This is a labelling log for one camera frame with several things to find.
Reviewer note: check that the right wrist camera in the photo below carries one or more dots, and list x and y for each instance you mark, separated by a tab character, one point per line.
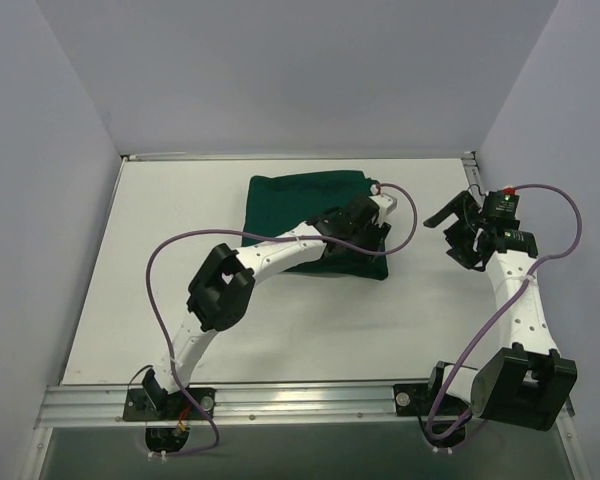
501	204

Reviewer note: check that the aluminium front rail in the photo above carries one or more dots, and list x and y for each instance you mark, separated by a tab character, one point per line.
235	404

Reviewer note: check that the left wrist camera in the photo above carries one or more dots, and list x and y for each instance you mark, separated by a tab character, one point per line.
386	203

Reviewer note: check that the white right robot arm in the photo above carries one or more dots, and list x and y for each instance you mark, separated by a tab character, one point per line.
512	371

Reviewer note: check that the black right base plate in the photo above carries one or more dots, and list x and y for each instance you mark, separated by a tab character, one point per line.
413	399

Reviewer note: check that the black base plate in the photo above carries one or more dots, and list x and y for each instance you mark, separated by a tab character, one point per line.
413	399
139	408

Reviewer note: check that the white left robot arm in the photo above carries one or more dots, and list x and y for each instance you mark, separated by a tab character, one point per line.
220	292

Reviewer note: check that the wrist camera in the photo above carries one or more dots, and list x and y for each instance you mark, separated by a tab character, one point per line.
386	203
501	204

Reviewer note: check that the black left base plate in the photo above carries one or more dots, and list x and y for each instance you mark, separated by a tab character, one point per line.
139	408

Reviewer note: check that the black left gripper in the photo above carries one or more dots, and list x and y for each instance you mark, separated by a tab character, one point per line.
368	232

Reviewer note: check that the green surgical drape cloth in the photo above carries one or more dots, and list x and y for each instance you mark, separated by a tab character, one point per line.
276	204

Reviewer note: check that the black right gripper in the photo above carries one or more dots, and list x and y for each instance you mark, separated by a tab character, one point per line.
460	235

